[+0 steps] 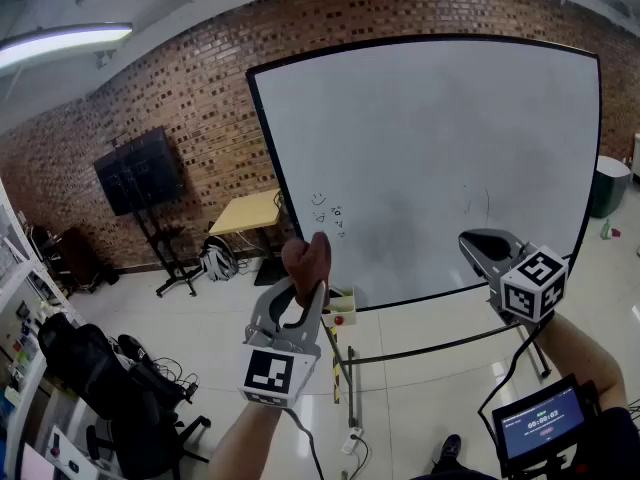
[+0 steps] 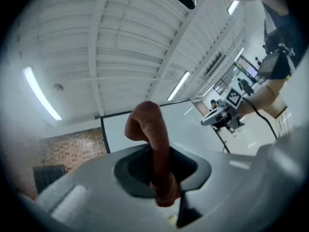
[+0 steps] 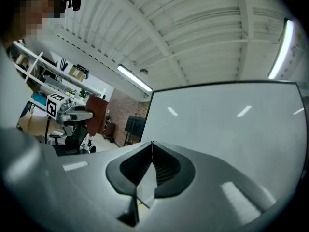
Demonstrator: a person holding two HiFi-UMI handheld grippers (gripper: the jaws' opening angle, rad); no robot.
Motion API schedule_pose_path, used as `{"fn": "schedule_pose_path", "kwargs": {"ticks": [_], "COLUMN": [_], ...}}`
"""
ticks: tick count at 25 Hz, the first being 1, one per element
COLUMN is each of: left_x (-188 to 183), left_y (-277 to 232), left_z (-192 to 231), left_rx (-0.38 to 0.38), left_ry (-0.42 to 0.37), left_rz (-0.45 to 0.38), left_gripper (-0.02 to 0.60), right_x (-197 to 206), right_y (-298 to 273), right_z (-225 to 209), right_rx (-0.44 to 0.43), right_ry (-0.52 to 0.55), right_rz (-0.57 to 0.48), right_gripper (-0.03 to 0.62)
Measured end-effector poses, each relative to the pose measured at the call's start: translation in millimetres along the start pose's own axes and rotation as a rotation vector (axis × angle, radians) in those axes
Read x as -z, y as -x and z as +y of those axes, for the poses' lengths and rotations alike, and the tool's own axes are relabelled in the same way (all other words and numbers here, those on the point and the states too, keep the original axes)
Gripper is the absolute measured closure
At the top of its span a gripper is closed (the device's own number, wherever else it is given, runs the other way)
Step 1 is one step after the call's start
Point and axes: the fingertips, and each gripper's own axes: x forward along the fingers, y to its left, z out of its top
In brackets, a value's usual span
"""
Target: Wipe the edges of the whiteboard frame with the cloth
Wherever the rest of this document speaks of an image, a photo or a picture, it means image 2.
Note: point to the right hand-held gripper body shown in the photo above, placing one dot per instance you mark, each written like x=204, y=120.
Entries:
x=233, y=98

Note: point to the long ceiling light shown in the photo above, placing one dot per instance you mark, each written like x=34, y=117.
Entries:
x=178, y=84
x=239, y=54
x=41, y=93

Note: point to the person's navy shirt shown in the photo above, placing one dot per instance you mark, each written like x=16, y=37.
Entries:
x=287, y=25

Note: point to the large white whiteboard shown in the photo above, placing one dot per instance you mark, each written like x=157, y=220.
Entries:
x=183, y=129

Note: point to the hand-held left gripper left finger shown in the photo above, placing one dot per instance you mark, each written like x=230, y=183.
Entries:
x=96, y=197

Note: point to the brown wiping cloth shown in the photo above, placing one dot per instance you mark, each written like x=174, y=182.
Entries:
x=157, y=129

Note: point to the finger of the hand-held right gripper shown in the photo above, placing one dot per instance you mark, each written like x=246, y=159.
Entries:
x=212, y=118

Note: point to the black chest monitor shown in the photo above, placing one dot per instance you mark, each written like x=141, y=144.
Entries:
x=269, y=65

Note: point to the person's right forearm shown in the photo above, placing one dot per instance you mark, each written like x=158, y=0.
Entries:
x=260, y=97

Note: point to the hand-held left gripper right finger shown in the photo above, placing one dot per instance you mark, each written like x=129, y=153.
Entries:
x=236, y=192

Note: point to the black flat screen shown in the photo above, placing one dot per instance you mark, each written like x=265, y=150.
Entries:
x=48, y=178

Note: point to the round ceiling smoke detector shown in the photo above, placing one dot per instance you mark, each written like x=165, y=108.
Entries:
x=58, y=88

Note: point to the ceiling air vent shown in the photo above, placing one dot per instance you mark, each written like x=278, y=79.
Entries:
x=214, y=63

